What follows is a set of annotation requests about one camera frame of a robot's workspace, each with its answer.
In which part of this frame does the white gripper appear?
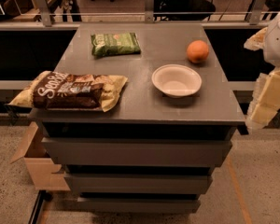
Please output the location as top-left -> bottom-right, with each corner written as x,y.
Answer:
244,11 -> 280,130

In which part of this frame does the green jalapeno chip bag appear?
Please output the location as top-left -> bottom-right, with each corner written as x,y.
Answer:
91,33 -> 141,58

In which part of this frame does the brown sea salt chip bag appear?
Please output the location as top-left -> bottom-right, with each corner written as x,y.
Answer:
9,71 -> 128,112

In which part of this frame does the orange fruit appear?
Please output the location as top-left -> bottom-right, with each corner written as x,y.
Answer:
187,40 -> 209,63

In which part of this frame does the white paper bowl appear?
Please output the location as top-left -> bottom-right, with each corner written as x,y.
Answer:
151,64 -> 202,98

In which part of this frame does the black office chair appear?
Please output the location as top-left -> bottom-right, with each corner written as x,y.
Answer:
154,0 -> 216,21

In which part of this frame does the grey drawer cabinet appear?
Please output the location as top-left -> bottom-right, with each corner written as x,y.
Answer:
30,22 -> 245,213

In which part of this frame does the metal railing with posts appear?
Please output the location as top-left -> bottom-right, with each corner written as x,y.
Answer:
0,0 -> 280,26

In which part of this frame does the cardboard box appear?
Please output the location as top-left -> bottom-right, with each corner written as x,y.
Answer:
10,122 -> 69,191

